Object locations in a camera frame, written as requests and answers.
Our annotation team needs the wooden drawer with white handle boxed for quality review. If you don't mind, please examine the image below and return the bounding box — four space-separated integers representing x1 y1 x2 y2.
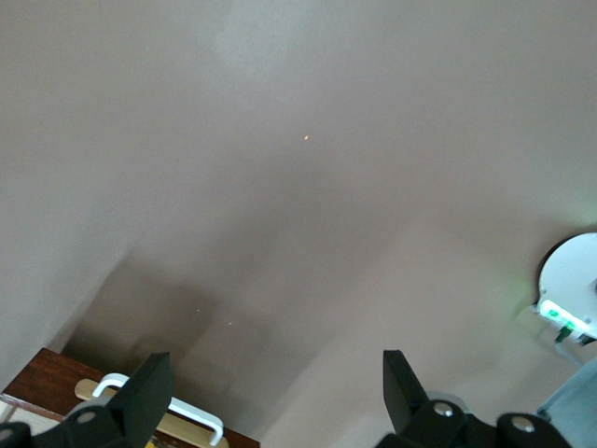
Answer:
0 347 262 448

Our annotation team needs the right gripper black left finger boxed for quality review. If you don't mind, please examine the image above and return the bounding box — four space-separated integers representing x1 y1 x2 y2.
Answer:
0 352 176 448

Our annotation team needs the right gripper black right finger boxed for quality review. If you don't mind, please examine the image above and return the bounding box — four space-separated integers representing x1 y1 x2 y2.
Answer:
377 348 575 448

